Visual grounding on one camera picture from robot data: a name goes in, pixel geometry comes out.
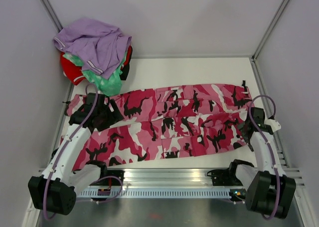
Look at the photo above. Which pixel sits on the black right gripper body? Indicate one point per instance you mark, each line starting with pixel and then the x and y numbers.
pixel 241 126

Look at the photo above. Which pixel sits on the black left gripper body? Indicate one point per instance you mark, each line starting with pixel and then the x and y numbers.
pixel 108 118

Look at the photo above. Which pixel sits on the pink camouflage trousers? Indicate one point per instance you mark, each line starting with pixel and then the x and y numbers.
pixel 170 122

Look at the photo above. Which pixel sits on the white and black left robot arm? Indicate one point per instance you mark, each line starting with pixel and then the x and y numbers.
pixel 56 189

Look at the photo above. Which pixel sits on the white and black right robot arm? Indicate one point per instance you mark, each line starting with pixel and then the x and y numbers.
pixel 269 191

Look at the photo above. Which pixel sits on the green tie-dye garment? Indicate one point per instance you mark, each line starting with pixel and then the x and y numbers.
pixel 110 87

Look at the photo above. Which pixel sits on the black webbing belt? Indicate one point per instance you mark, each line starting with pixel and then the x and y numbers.
pixel 244 86

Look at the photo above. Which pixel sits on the black garment in pile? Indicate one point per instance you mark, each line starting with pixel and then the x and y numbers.
pixel 126 65

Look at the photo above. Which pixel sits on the red garment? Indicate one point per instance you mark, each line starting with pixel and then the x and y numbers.
pixel 71 71

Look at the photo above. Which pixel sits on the purple shirt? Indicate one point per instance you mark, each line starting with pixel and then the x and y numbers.
pixel 100 46

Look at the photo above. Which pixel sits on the aluminium left side rail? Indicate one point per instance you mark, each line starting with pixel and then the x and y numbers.
pixel 59 117

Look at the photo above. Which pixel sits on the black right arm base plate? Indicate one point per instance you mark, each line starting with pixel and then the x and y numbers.
pixel 223 177

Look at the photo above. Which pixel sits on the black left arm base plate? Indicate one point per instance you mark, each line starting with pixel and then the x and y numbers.
pixel 115 174

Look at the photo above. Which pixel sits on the aluminium front rail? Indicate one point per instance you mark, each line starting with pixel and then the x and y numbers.
pixel 133 178

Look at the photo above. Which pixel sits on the white slotted cable duct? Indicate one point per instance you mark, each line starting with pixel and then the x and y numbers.
pixel 157 193

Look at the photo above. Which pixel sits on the aluminium left corner post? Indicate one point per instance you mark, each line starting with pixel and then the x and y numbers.
pixel 52 14

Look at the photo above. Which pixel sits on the aluminium corner post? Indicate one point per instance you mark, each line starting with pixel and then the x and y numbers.
pixel 276 18
pixel 52 14

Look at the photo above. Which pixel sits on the aluminium right corner post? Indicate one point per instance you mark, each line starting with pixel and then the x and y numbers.
pixel 276 18

